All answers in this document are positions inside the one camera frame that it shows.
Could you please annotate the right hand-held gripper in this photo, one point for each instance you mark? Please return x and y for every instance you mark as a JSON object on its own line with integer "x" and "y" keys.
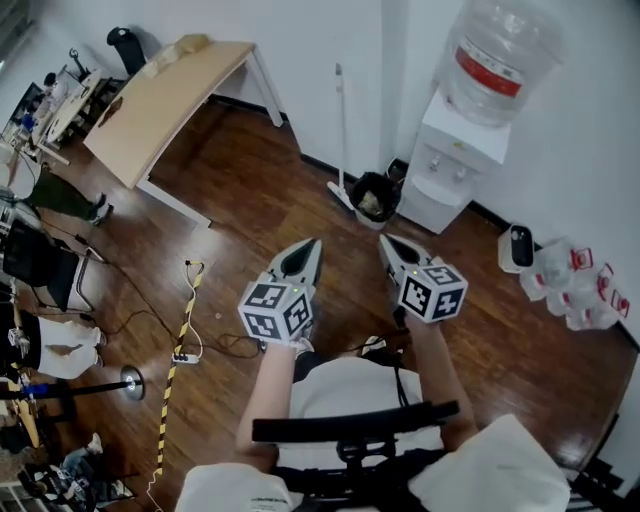
{"x": 434, "y": 292}

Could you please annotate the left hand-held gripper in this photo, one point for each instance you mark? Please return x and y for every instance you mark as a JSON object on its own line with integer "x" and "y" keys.
{"x": 276, "y": 312}

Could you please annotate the person's right forearm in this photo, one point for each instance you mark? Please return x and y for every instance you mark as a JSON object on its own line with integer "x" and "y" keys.
{"x": 442, "y": 380}

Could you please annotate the person's left forearm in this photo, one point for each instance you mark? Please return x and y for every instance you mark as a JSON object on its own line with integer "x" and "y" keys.
{"x": 267, "y": 395}

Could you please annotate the trash bin with black bag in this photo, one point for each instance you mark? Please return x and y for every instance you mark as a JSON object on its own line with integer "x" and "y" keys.
{"x": 375, "y": 200}

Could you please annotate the person's left shoe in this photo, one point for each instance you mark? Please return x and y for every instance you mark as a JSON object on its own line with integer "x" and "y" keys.
{"x": 304, "y": 345}

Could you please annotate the person's shoe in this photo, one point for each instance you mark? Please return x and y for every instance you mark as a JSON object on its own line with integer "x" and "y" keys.
{"x": 374, "y": 343}
{"x": 304, "y": 345}

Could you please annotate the person's right shoe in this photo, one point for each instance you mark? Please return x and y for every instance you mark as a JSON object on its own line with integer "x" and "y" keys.
{"x": 374, "y": 343}

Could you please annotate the white water dispenser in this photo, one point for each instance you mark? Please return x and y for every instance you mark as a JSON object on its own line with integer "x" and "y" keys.
{"x": 450, "y": 165}

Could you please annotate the small white appliance black face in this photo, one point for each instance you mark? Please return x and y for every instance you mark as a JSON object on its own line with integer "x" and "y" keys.
{"x": 517, "y": 247}

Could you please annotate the person's white shirt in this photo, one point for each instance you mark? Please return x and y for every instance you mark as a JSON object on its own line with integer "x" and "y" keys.
{"x": 350, "y": 390}

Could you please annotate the yellow black striped floor tape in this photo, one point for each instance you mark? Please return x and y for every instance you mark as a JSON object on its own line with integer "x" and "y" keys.
{"x": 182, "y": 330}

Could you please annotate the white power strip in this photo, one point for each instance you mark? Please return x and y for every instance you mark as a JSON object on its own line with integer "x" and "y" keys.
{"x": 183, "y": 358}

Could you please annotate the black chest rig bar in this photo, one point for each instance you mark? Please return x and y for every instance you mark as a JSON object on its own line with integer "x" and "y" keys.
{"x": 350, "y": 422}

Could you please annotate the pile of clear plastic bottles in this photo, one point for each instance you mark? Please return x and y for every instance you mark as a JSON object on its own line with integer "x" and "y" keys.
{"x": 575, "y": 287}

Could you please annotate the light wooden table white legs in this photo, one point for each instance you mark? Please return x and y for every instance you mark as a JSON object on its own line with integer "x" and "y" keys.
{"x": 160, "y": 110}

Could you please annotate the black stanchion pole round base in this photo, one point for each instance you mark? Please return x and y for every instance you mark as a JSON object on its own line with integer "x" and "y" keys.
{"x": 131, "y": 382}

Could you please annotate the clear water jug red label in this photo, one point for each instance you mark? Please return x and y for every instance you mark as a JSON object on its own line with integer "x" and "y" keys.
{"x": 500, "y": 55}

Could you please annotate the clear plastic bag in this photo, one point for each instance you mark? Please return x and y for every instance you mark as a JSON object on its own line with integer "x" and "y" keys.
{"x": 175, "y": 52}

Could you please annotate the black office chair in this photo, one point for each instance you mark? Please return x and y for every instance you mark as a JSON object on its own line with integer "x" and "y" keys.
{"x": 127, "y": 47}

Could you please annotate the long background work table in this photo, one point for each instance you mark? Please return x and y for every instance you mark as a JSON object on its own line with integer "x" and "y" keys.
{"x": 62, "y": 110}

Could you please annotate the black chair metal frame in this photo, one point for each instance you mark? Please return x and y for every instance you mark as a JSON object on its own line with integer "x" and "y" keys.
{"x": 40, "y": 265}

